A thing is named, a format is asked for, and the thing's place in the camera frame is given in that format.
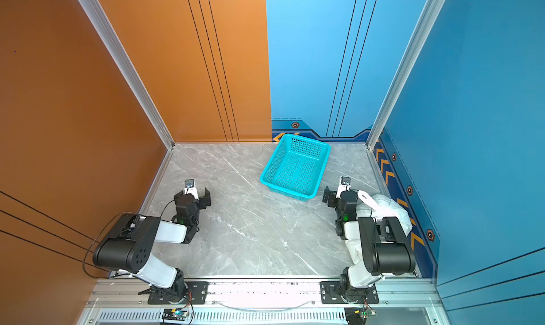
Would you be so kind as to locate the white plastic bag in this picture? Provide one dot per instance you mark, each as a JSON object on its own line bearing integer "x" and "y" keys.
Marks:
{"x": 379, "y": 206}

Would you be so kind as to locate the right aluminium corner post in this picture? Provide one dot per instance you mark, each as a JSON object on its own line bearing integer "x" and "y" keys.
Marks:
{"x": 424, "y": 25}

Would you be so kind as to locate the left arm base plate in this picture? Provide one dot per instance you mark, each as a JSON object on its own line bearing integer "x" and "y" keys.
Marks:
{"x": 196, "y": 291}

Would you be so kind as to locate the left green circuit board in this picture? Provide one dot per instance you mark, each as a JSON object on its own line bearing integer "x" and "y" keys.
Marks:
{"x": 175, "y": 316}

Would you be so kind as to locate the right circuit board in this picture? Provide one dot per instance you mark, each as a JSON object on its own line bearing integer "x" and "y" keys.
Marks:
{"x": 358, "y": 316}

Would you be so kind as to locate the aluminium corner post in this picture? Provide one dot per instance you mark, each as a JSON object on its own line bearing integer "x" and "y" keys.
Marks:
{"x": 424, "y": 25}
{"x": 114, "y": 46}

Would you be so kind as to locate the teal plastic basket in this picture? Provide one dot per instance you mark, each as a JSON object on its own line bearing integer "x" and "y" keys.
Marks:
{"x": 296, "y": 167}

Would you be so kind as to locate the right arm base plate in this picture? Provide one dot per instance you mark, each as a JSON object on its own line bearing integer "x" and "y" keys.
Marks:
{"x": 330, "y": 292}

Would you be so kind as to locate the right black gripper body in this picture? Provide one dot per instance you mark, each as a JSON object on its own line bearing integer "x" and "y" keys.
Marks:
{"x": 328, "y": 195}

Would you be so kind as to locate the aluminium mounting rail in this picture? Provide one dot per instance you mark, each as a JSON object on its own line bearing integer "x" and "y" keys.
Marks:
{"x": 288, "y": 300}

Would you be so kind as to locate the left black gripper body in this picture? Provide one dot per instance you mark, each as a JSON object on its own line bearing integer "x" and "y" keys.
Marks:
{"x": 204, "y": 197}

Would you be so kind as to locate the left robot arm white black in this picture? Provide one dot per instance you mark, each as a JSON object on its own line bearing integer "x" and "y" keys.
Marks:
{"x": 128, "y": 245}

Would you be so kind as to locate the left aluminium corner post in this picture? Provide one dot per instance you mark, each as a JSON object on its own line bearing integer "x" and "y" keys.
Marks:
{"x": 114, "y": 46}

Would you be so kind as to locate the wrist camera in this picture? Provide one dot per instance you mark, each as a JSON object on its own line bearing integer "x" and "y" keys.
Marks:
{"x": 190, "y": 188}
{"x": 344, "y": 184}

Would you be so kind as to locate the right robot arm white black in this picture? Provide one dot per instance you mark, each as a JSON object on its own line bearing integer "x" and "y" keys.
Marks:
{"x": 375, "y": 229}

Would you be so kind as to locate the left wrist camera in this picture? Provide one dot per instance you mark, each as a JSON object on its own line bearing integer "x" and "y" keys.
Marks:
{"x": 190, "y": 188}

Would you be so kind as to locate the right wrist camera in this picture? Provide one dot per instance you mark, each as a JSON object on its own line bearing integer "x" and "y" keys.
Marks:
{"x": 344, "y": 184}

